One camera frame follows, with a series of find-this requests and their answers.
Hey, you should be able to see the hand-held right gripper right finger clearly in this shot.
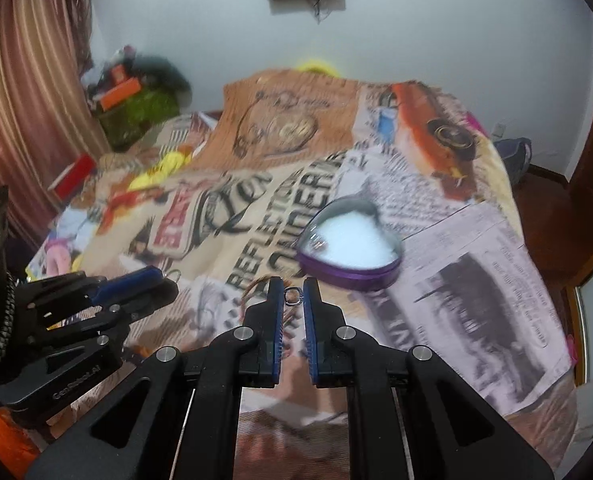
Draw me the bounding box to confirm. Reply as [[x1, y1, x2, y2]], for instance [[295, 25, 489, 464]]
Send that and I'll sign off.
[[303, 278, 558, 480]]

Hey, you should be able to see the green bag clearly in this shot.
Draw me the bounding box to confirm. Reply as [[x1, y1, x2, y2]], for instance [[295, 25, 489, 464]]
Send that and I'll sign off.
[[96, 82, 181, 151]]

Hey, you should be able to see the yellow pillow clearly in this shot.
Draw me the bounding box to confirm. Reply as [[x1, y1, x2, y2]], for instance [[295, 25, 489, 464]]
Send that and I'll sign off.
[[296, 58, 340, 78]]

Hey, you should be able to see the striped pink curtain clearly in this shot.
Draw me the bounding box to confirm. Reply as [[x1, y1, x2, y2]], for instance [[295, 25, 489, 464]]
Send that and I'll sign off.
[[0, 0, 112, 256]]

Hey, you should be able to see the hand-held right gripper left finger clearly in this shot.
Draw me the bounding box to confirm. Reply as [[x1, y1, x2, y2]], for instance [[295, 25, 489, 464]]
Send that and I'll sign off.
[[24, 276, 284, 480]]

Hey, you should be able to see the orange cloth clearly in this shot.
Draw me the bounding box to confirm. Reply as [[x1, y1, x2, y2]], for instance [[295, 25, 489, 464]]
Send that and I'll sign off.
[[0, 407, 42, 471]]

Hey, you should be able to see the orange box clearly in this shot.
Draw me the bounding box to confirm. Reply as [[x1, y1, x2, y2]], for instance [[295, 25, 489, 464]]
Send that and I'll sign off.
[[98, 78, 142, 112]]

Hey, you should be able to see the printed blanket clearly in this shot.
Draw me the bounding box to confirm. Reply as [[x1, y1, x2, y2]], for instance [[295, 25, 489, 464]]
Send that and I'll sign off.
[[26, 71, 577, 466]]

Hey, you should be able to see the red box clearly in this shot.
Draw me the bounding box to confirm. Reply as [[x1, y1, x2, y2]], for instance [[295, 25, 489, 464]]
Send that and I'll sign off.
[[47, 154, 97, 200]]

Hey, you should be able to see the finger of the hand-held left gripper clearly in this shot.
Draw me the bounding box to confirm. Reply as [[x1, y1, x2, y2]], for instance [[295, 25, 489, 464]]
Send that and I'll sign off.
[[36, 280, 180, 348], [24, 265, 166, 312]]

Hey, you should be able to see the yellow cloth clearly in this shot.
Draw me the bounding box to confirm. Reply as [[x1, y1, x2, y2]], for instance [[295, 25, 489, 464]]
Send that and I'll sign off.
[[128, 149, 196, 192]]

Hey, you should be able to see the purple heart-shaped jewelry box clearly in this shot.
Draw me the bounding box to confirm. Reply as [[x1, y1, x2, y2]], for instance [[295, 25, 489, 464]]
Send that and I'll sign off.
[[295, 198, 403, 291]]

